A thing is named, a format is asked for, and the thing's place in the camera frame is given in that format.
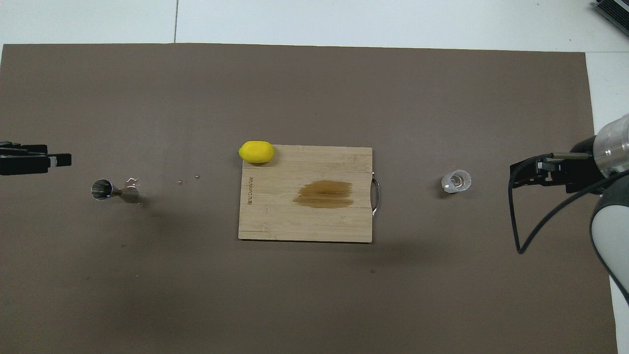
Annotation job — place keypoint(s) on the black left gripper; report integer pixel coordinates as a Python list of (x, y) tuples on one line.
[(9, 164)]

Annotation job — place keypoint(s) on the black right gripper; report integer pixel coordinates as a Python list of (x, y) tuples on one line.
[(582, 174)]

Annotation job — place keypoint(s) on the steel double jigger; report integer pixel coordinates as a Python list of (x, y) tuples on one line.
[(102, 190)]

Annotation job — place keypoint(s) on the small clear plastic cup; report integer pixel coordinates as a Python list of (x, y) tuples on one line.
[(457, 181)]

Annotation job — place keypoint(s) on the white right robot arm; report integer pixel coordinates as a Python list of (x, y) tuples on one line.
[(612, 231)]

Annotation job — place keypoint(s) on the large brown table mat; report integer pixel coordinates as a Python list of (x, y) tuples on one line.
[(147, 295)]

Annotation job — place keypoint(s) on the grey ribbed device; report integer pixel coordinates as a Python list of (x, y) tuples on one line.
[(616, 12)]

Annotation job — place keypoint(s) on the yellow lemon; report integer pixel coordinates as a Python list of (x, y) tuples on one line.
[(256, 151)]

